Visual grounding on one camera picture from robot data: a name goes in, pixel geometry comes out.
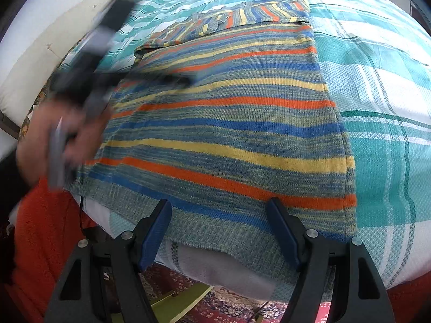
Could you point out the striped knit sweater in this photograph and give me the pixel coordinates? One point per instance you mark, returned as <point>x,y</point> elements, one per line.
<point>235,124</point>

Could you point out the red patterned rug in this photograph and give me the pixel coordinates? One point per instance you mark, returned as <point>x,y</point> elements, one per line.
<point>219,304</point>

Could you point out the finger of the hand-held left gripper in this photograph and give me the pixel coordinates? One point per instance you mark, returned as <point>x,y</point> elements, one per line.
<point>158,80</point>

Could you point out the teal checked bed blanket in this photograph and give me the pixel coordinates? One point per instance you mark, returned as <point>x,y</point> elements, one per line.
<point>380,107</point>

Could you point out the green flat item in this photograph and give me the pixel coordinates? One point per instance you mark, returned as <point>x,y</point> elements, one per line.
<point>181,301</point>

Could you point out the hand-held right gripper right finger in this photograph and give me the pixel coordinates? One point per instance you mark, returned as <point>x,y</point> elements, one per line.
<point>286,235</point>

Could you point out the cream padded headboard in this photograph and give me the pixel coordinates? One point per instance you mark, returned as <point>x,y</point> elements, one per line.
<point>33,67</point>

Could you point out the person's left hand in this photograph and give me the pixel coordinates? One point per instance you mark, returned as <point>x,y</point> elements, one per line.
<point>40,141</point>

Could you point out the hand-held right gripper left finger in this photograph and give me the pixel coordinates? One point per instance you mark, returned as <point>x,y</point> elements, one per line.
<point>155,239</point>

